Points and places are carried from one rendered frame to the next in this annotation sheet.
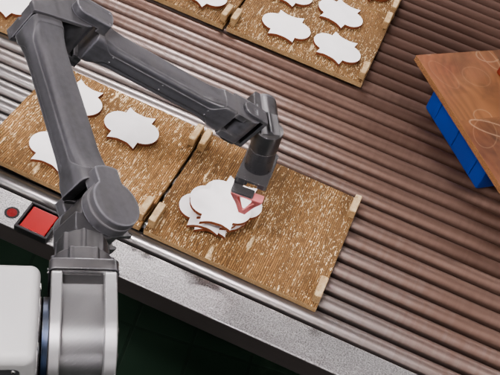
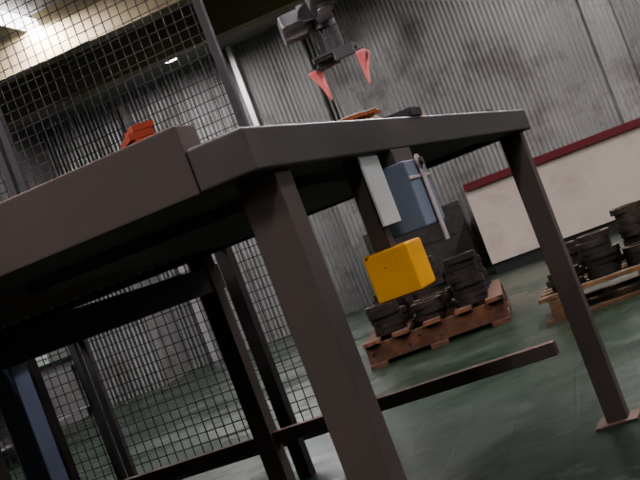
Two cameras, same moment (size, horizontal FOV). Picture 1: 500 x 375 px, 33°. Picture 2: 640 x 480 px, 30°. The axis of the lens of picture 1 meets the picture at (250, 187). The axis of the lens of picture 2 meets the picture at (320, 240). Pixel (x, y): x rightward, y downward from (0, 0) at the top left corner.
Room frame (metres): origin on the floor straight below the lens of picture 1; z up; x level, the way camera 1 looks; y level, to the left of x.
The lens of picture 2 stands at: (0.74, 2.71, 0.73)
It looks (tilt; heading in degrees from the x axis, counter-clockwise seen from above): 1 degrees up; 283
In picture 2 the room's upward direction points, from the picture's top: 21 degrees counter-clockwise
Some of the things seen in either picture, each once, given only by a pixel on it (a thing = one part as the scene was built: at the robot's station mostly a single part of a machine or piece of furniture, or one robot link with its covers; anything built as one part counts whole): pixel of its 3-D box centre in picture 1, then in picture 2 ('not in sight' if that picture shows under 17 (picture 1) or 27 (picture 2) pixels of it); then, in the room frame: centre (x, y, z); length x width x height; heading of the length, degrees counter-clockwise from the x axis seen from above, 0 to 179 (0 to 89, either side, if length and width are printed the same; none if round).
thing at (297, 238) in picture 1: (257, 216); not in sight; (1.25, -0.04, 0.93); 0.41 x 0.35 x 0.02; 82
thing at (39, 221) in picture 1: (39, 222); not in sight; (1.04, 0.40, 0.92); 0.06 x 0.06 x 0.01; 83
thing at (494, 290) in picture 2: not in sight; (431, 296); (1.92, -4.69, 0.24); 1.30 x 0.90 x 0.48; 93
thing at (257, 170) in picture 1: (260, 158); (330, 44); (1.18, 0.00, 1.17); 0.10 x 0.07 x 0.07; 178
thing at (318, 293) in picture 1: (320, 289); not in sight; (1.09, -0.21, 0.95); 0.06 x 0.02 x 0.03; 172
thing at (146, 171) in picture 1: (96, 141); not in sight; (1.31, 0.38, 0.93); 0.41 x 0.35 x 0.02; 81
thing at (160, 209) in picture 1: (156, 215); not in sight; (1.14, 0.18, 0.95); 0.06 x 0.02 x 0.03; 172
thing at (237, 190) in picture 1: (248, 193); (356, 66); (1.15, 0.00, 1.10); 0.07 x 0.07 x 0.09; 88
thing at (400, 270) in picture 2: not in sight; (382, 225); (1.08, 0.78, 0.74); 0.09 x 0.08 x 0.24; 83
